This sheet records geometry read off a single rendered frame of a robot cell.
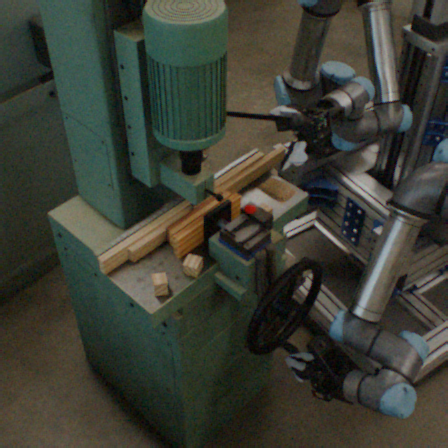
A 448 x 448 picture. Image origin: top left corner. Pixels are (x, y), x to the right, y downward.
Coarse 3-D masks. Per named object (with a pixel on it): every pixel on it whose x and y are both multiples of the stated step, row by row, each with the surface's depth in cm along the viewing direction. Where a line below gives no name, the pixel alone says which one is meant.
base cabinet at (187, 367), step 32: (64, 256) 192; (96, 288) 185; (96, 320) 202; (128, 320) 179; (224, 320) 175; (96, 352) 221; (128, 352) 195; (160, 352) 174; (192, 352) 170; (224, 352) 186; (128, 384) 213; (160, 384) 188; (192, 384) 181; (224, 384) 198; (256, 384) 223; (160, 416) 205; (192, 416) 193; (224, 416) 215
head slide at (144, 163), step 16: (128, 32) 134; (128, 48) 134; (144, 48) 134; (128, 64) 138; (144, 64) 136; (128, 80) 141; (144, 80) 139; (128, 96) 145; (144, 96) 141; (128, 112) 149; (144, 112) 144; (128, 128) 152; (144, 128) 147; (128, 144) 157; (144, 144) 151; (160, 144) 154; (144, 160) 155; (160, 160) 157; (144, 176) 159
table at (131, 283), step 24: (240, 192) 175; (288, 216) 172; (120, 264) 155; (144, 264) 154; (168, 264) 155; (216, 264) 155; (120, 288) 149; (144, 288) 149; (168, 288) 149; (192, 288) 152; (240, 288) 153; (144, 312) 146; (168, 312) 149
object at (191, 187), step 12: (168, 168) 156; (180, 168) 156; (204, 168) 156; (168, 180) 159; (180, 180) 154; (192, 180) 152; (204, 180) 153; (180, 192) 157; (192, 192) 153; (204, 192) 155
